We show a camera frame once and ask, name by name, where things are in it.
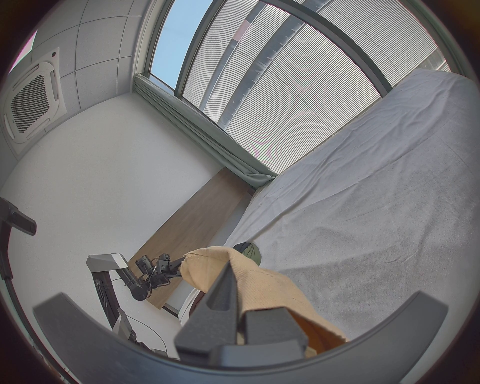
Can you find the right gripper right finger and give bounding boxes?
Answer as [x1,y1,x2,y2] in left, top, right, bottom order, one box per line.
[243,308,309,359]

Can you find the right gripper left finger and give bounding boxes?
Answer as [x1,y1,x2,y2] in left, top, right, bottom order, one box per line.
[174,260,241,357]

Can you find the tan shorts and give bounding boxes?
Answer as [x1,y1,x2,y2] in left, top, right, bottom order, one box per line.
[181,246,349,357]

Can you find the bed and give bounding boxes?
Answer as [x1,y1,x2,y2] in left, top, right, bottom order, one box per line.
[127,68,480,342]

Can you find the green garment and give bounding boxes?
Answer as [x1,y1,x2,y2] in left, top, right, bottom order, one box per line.
[244,243,264,268]

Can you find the grey-green curtain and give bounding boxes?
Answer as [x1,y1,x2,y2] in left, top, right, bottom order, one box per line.
[133,73,280,190]

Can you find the window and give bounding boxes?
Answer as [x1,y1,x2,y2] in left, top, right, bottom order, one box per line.
[142,0,452,176]

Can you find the white ceiling air conditioner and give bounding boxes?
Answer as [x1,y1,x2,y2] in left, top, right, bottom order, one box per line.
[2,47,68,155]

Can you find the ceiling light panel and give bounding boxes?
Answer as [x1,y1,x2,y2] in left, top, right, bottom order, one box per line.
[10,30,38,70]

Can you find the black cable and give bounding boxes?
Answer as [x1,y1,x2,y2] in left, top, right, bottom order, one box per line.
[127,316,168,353]

